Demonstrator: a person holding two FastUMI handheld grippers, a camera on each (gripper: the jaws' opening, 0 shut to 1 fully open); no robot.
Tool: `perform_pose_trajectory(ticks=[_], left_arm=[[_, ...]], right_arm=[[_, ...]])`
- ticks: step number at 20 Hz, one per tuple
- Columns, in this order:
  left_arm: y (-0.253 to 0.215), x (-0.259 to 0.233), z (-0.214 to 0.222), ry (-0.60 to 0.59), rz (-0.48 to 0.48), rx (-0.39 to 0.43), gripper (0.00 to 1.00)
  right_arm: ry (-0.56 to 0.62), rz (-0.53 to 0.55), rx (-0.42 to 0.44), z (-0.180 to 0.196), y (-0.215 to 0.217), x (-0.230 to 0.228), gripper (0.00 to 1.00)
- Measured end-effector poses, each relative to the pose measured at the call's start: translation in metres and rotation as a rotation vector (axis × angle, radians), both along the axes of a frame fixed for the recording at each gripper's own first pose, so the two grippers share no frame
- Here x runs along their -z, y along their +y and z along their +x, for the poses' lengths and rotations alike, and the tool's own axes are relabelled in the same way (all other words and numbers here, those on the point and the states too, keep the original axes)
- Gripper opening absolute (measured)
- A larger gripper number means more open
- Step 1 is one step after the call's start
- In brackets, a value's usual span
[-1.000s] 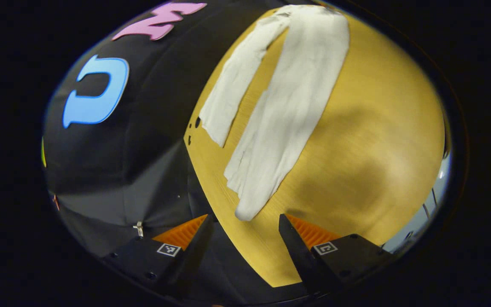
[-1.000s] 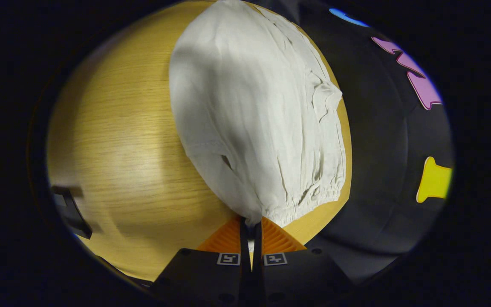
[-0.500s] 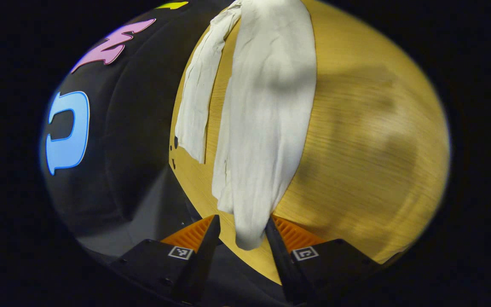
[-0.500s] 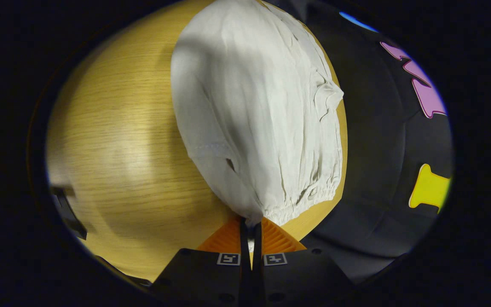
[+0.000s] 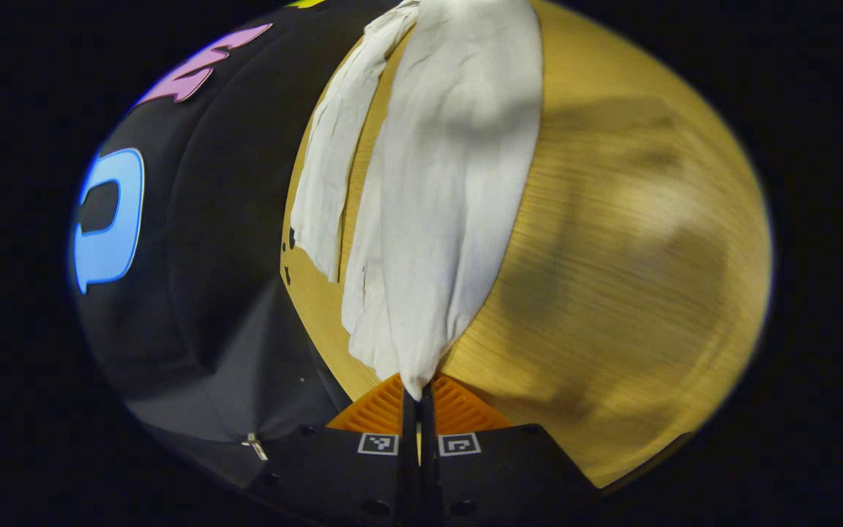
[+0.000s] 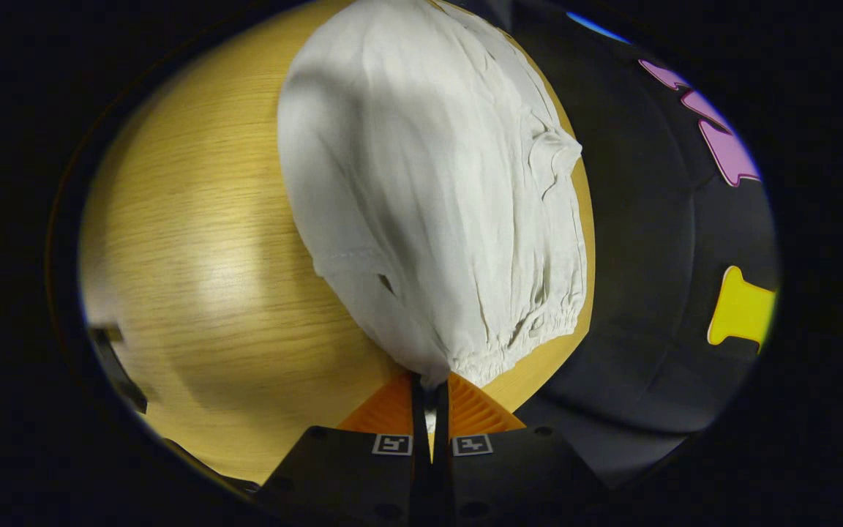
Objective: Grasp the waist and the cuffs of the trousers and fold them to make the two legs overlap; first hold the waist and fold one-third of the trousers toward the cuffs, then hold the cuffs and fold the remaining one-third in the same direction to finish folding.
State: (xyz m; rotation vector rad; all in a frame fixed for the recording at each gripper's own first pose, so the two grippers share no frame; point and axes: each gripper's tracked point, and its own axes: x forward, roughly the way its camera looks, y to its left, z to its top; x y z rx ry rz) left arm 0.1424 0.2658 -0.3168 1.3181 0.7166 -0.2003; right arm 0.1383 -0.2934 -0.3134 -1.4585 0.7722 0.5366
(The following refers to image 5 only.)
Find black backdrop cloth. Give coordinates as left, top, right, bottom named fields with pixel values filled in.
left=70, top=0, right=422, bottom=490

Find white jeans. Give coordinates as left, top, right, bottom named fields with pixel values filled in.
left=290, top=0, right=544, bottom=402

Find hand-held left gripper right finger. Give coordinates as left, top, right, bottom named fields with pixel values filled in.
left=421, top=373, right=598, bottom=527

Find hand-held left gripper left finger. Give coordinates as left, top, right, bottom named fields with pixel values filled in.
left=246, top=373, right=420, bottom=527

